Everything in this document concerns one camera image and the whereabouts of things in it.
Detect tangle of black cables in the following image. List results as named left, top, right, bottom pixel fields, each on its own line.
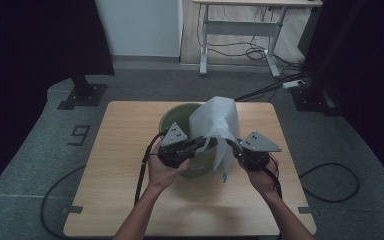
left=196, top=5, right=306, bottom=69

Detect person's right hand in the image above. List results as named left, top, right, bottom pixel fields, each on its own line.
left=246, top=157, right=280, bottom=198

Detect person's left hand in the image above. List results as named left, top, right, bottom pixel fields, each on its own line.
left=147, top=142, right=192, bottom=193

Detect hand-held gripper cable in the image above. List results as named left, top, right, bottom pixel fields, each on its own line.
left=263, top=156, right=284, bottom=201
left=133, top=130, right=168, bottom=206

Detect right hand-held gripper cable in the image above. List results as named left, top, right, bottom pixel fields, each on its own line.
left=263, top=156, right=284, bottom=201

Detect black power strip cables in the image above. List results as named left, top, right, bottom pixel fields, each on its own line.
left=234, top=70, right=312, bottom=103

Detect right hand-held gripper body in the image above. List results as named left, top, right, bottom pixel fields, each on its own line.
left=239, top=130, right=283, bottom=173

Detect green plastic bin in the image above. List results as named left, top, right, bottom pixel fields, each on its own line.
left=158, top=102, right=218, bottom=179

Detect left hand-held gripper cable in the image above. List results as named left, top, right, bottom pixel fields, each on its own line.
left=133, top=130, right=168, bottom=206

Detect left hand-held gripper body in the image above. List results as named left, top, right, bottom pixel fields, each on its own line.
left=157, top=121, right=201, bottom=169

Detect white power strip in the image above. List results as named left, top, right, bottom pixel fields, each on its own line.
left=282, top=79, right=306, bottom=90

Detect white desk with metal legs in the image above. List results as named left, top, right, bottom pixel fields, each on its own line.
left=192, top=0, right=324, bottom=79

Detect white partition panel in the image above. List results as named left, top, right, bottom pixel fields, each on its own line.
left=94, top=0, right=184, bottom=59

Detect long black cable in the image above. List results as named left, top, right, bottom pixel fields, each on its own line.
left=39, top=164, right=88, bottom=240
left=298, top=162, right=360, bottom=204

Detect dark curtain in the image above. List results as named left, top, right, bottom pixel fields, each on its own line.
left=297, top=0, right=384, bottom=184
left=0, top=0, right=116, bottom=201

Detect white plastic bin bag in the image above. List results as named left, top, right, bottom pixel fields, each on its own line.
left=188, top=96, right=242, bottom=184

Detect black stand base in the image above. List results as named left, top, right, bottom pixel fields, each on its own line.
left=57, top=73, right=108, bottom=111
left=289, top=83, right=344, bottom=118

